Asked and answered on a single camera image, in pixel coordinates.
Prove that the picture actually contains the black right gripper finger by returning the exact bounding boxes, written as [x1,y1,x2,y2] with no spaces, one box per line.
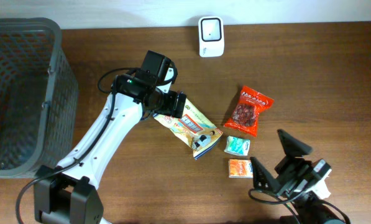
[277,129,313,157]
[250,157,280,193]

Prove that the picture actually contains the orange tissue pack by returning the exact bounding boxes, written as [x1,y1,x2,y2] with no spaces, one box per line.
[228,159,253,179]

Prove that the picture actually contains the yellow snack bag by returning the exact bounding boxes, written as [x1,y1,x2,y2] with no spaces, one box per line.
[153,99,223,160]

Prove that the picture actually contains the teal tissue pack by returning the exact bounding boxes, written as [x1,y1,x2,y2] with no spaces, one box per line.
[224,136,250,156]

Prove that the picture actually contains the red snack bag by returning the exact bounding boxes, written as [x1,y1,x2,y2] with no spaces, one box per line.
[224,85,275,137]

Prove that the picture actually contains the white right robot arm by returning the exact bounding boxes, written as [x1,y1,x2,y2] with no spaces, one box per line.
[248,129,350,223]

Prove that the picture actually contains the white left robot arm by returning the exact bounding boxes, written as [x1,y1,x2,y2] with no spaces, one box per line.
[33,50,186,223]

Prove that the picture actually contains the white barcode scanner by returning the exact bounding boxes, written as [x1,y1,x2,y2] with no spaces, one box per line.
[198,16,225,57]

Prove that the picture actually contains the grey plastic mesh basket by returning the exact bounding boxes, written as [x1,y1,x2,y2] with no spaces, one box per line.
[0,18,79,179]

